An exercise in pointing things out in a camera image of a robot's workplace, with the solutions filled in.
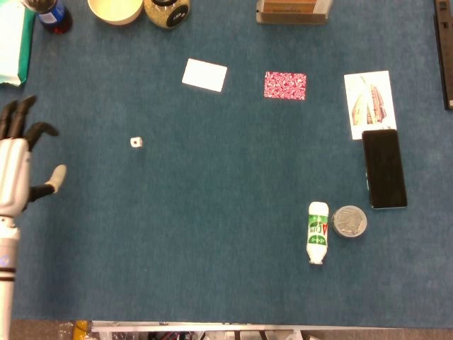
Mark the magenta patterned playing card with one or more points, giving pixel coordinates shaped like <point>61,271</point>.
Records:
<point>204,75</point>
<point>285,85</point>

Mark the cola bottle blue label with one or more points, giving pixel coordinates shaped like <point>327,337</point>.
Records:
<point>56,16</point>

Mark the white illustrated postcard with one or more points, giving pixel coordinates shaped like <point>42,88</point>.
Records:
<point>368,102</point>

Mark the white die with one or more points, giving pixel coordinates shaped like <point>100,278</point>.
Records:
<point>136,142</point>

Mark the teal felt table mat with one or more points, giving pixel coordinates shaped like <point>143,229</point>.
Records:
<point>212,212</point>

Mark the black smartphone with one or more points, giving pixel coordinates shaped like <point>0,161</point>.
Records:
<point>384,170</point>

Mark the white bottle green label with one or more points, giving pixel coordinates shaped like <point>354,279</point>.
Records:
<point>318,230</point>

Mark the postcard display stand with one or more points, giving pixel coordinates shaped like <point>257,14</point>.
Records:
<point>290,14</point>

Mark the black folding stand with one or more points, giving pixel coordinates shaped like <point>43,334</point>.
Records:
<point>445,53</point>

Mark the glass jar black lid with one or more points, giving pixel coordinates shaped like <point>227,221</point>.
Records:
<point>159,16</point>

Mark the cream bowl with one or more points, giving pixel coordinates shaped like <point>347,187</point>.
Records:
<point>115,14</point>

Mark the round clear clip box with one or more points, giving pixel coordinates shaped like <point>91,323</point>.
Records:
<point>349,221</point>

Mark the green wet wipes pack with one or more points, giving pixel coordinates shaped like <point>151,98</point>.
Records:
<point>12,46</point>

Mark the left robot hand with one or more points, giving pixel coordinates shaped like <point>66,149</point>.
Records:
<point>14,170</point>

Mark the metal table frame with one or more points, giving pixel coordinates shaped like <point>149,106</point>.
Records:
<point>159,326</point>

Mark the yellow part under table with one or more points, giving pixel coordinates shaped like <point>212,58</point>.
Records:
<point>80,329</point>

